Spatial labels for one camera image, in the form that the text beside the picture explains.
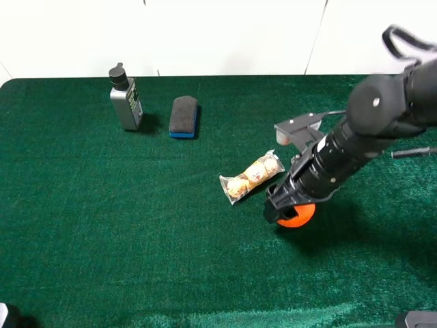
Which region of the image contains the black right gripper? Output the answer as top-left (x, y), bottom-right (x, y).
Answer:
top-left (264, 138), bottom-right (345, 224)

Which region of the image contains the blue and grey board eraser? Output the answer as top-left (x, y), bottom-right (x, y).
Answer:
top-left (169, 96), bottom-right (198, 139)

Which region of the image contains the orange fruit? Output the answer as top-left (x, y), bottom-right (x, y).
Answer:
top-left (277, 204), bottom-right (315, 228)

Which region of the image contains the grey bottle with black cap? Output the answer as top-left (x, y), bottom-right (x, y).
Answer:
top-left (109, 62), bottom-right (143, 131)

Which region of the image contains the clear pack of chocolate balls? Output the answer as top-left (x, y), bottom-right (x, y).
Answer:
top-left (219, 150), bottom-right (285, 205)

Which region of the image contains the dark object bottom right corner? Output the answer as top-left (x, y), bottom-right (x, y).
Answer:
top-left (395, 311), bottom-right (437, 328)

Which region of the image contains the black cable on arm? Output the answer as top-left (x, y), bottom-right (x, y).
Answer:
top-left (381, 24), bottom-right (437, 61)

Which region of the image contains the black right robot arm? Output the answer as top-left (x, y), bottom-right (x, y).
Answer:
top-left (264, 61), bottom-right (436, 228)

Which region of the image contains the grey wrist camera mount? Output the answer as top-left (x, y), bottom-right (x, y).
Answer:
top-left (274, 113), bottom-right (324, 153)

